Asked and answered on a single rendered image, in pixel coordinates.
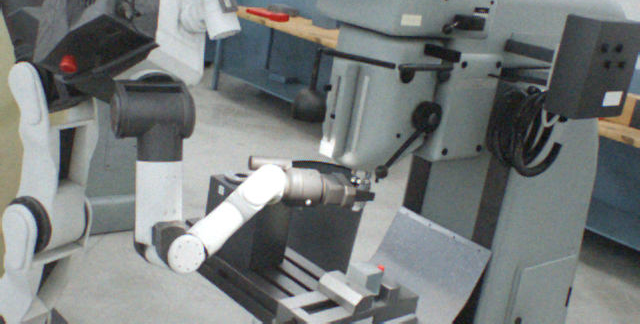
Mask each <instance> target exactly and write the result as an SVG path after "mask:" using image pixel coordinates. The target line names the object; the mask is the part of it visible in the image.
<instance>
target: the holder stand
mask: <svg viewBox="0 0 640 324"><path fill-rule="evenodd" d="M252 176H253V173H251V172H247V171H243V170H229V171H226V174H218V175H211V176H210V183H209V190H208V197H207V204H206V212H205V218H206V217H207V216H209V215H210V214H211V213H212V212H213V211H214V210H216V209H217V208H218V207H219V206H220V205H221V204H222V203H223V202H224V200H225V199H226V198H227V197H228V196H229V195H230V194H232V193H233V192H234V191H235V190H236V189H237V188H238V187H239V186H241V185H242V184H244V183H245V182H246V181H247V180H248V179H249V178H250V177H252ZM292 209H293V207H285V206H284V205H283V204H282V202H281V201H278V202H277V203H275V204H273V205H266V204H265V205H264V206H263V207H262V208H261V209H260V210H259V211H258V212H256V213H254V214H253V215H252V216H251V218H250V219H249V220H248V221H247V222H245V223H244V224H243V225H242V226H241V227H240V228H239V229H238V230H237V231H236V232H235V233H233V234H232V235H231V236H230V237H229V238H228V239H227V240H226V241H225V243H224V244H223V245H222V247H221V248H219V250H220V251H221V252H223V253H224V254H226V255H227V256H228V257H230V258H231V259H233V260H234V261H235V262H237V263H238V264H240V265H241V266H242V267H244V268H245V269H246V270H247V271H250V270H255V269H260V268H264V267H269V266H274V265H277V264H282V263H283V260H284V254H285V248H286V242H287V238H288V232H289V226H290V220H291V214H292Z"/></svg>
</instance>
